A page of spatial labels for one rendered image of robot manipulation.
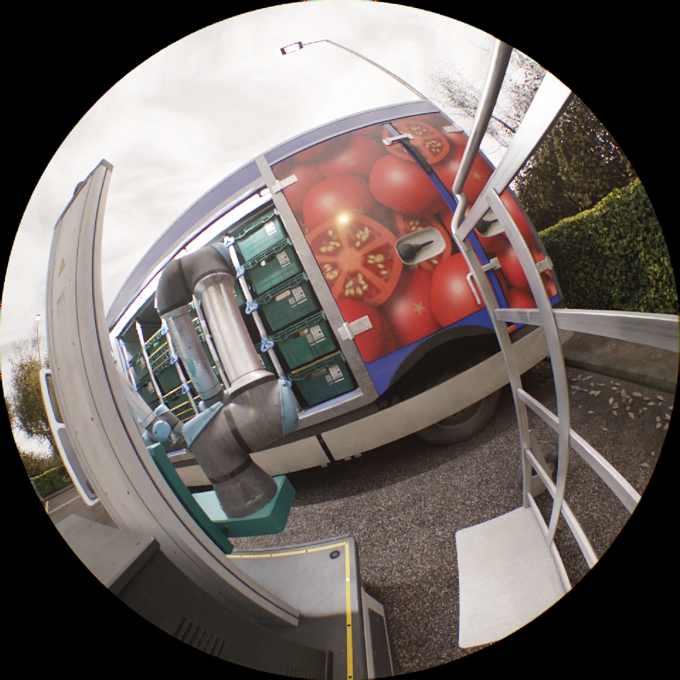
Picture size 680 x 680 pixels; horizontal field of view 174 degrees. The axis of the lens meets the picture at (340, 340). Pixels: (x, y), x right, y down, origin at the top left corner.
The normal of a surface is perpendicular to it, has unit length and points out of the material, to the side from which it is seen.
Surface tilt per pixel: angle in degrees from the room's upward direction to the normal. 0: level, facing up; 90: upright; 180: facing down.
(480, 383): 90
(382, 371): 90
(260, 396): 80
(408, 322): 90
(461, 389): 90
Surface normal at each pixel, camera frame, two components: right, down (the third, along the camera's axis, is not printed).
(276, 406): 0.24, -0.40
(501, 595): -0.42, -0.91
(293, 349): -0.13, 0.07
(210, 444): 0.36, -0.18
